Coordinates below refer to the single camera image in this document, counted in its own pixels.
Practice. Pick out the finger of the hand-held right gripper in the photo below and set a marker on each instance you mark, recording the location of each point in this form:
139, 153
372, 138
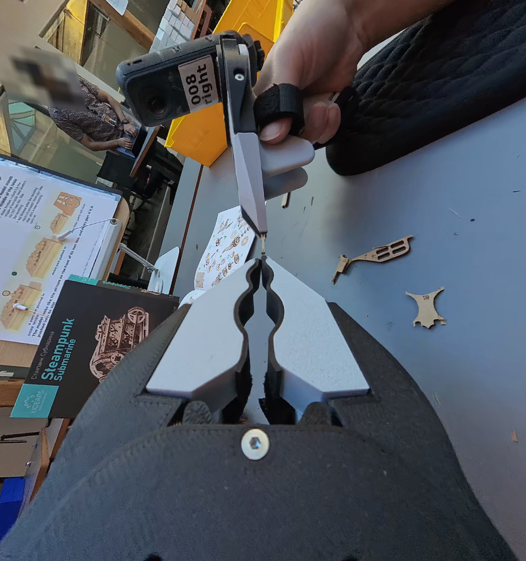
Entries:
249, 184

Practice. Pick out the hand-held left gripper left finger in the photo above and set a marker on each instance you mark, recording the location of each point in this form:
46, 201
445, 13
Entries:
197, 350

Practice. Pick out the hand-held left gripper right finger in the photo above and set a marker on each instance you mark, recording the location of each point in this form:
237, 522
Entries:
320, 350

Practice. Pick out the small wooden pin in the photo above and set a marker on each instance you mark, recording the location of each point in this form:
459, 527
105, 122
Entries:
263, 243

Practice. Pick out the yellow plastic bin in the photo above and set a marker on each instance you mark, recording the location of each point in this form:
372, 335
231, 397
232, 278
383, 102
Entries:
228, 65

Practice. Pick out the black model kit box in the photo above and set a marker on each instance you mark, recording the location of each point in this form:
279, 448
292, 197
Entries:
96, 315

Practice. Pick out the person's right hand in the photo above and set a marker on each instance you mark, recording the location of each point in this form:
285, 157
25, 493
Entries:
324, 52

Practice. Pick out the white gridded panel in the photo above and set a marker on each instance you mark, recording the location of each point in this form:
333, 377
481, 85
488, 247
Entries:
175, 26

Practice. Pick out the illustrated instruction booklet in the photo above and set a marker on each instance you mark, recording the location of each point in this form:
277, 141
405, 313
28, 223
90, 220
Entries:
228, 250

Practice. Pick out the white stand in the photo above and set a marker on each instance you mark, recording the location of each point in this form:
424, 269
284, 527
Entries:
164, 269

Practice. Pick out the slotted wooden lever piece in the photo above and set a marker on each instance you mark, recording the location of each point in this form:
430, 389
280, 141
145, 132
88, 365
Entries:
376, 255

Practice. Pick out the bat-shaped wooden piece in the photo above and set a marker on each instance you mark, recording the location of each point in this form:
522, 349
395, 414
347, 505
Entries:
427, 308

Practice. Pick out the instruction poster on wooden board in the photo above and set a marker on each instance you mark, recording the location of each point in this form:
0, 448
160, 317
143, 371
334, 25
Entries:
48, 241

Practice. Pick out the cardboard box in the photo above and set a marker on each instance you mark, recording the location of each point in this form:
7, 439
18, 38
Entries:
8, 438

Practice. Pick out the black wrist rest pad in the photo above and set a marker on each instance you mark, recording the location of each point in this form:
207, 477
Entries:
442, 74

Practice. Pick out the blue plastic bin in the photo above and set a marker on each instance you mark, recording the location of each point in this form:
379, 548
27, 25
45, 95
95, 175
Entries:
4, 504

